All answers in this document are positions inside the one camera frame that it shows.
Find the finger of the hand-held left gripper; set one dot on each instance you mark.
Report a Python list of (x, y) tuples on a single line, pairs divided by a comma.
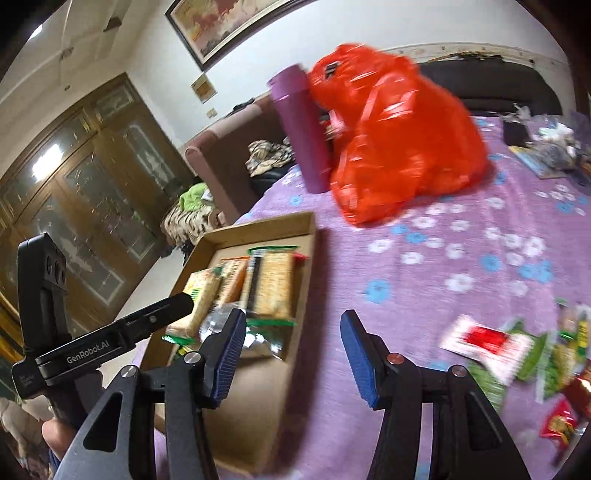
[(161, 311)]

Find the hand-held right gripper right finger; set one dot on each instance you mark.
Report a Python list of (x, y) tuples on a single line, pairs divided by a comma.
[(360, 360)]

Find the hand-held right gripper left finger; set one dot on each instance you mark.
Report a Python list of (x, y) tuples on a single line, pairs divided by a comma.
[(231, 360)]

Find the clear silver snack packet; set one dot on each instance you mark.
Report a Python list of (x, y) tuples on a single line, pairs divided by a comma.
[(251, 339)]

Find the pale cracker packet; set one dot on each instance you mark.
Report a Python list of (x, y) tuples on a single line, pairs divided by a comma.
[(198, 304)]

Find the cardboard box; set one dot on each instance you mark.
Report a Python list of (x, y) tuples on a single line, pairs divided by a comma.
[(258, 415)]

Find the orange snack packet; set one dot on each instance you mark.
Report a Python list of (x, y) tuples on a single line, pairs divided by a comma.
[(233, 281)]

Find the large yellow cracker packet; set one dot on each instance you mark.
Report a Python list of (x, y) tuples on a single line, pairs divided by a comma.
[(274, 286)]

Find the person's left forearm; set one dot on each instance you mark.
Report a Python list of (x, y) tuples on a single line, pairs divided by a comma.
[(57, 438)]

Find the brown patterned blanket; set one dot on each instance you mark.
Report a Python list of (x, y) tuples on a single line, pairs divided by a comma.
[(189, 228)]

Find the purple floral tablecloth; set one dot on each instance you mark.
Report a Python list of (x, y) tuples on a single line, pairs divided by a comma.
[(415, 286)]

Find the wooden glass-door cabinet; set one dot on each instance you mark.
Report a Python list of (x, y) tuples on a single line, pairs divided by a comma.
[(92, 198)]

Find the green cloth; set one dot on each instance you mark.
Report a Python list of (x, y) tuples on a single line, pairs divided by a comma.
[(193, 196)]

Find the red and white snack packet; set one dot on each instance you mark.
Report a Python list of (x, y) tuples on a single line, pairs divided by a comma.
[(485, 346)]

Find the dark green snack packet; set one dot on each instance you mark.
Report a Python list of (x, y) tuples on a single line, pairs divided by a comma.
[(489, 385)]

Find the mauve armchair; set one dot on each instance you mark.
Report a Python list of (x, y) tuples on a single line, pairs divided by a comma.
[(221, 161)]

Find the leopard-pattern cloth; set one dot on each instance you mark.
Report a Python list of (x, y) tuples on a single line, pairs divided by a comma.
[(270, 157)]

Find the green and yellow snack packet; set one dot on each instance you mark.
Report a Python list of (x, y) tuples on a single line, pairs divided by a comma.
[(561, 360)]

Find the bright red snack packet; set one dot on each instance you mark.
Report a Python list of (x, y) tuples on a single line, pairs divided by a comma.
[(561, 424)]

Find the purple cylinder container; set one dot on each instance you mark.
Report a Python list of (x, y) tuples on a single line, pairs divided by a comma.
[(302, 134)]

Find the red plastic bag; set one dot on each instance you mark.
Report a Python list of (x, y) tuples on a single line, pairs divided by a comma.
[(397, 134)]

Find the framed painting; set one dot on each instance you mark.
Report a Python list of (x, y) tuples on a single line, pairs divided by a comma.
[(217, 27)]

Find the clear plastic bag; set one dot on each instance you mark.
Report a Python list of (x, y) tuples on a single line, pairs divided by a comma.
[(556, 141)]

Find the black sofa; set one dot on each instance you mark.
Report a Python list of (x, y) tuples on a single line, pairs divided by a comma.
[(489, 85)]

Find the small yellow wall sign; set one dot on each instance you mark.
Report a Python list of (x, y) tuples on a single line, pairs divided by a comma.
[(204, 87)]

